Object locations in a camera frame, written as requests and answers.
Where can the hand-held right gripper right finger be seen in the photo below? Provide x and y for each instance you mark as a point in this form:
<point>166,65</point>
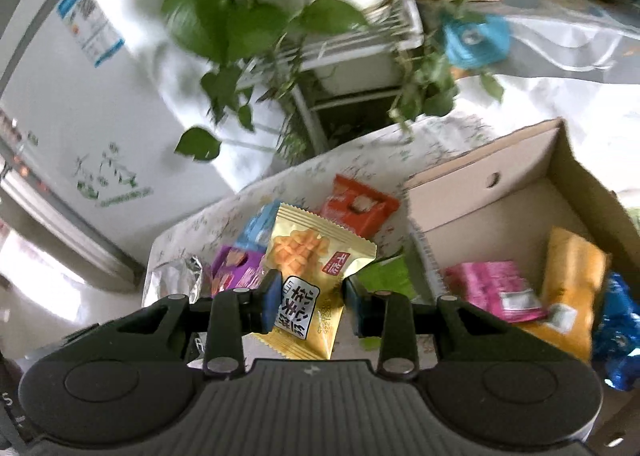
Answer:
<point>351,306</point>

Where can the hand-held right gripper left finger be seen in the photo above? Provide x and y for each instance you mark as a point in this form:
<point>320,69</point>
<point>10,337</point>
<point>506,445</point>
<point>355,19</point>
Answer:
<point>271,301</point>

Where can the green snack packet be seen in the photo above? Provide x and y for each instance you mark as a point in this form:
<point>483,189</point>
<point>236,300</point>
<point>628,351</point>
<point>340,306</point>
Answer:
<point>390,276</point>

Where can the purple snack bag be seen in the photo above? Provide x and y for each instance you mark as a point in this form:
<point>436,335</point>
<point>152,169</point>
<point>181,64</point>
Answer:
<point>235,266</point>

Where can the yellow snack packet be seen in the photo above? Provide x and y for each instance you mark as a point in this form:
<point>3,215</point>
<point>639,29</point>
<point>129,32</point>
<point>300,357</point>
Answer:
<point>300,246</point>

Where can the light blue snack packet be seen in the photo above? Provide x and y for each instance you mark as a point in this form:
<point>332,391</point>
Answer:
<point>257,228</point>

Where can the orange-red snack packet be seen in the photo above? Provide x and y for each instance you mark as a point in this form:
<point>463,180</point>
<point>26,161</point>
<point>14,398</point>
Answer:
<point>355,216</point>

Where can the silver foil snack bag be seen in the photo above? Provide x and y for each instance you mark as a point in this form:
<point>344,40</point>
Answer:
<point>170,281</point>

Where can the pink snack packet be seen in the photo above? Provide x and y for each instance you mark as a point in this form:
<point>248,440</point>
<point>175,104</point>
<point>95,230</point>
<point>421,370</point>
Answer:
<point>485,286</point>

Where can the cardboard box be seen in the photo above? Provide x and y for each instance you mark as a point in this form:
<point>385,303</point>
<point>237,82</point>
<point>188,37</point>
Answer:
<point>475,206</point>

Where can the orange-yellow snack packet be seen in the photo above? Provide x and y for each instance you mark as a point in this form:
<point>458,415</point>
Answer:
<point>570,276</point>

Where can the dark blue snack bag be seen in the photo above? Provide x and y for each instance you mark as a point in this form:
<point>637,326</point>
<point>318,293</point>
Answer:
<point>620,336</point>

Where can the floral tablecloth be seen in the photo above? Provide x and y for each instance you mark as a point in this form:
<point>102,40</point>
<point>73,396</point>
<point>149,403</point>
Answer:
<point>210,226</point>

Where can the white refrigerator with tree print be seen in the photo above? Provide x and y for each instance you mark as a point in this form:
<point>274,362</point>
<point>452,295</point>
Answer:
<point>125,126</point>

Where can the white rectangular planter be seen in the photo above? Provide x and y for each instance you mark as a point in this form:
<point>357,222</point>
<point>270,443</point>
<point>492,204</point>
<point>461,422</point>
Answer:
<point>360,76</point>

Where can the white metal plant stand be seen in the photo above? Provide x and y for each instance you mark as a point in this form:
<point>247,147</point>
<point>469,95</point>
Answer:
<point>395,31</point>

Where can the green pothos plant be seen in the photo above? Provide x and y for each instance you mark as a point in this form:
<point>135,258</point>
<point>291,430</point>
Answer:
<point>225,21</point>

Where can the blue round plastic object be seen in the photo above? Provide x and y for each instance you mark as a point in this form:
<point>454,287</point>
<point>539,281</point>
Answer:
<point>475,43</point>

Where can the clear plastic table cover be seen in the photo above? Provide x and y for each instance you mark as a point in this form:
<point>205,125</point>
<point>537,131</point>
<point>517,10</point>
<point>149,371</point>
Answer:
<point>560,36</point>

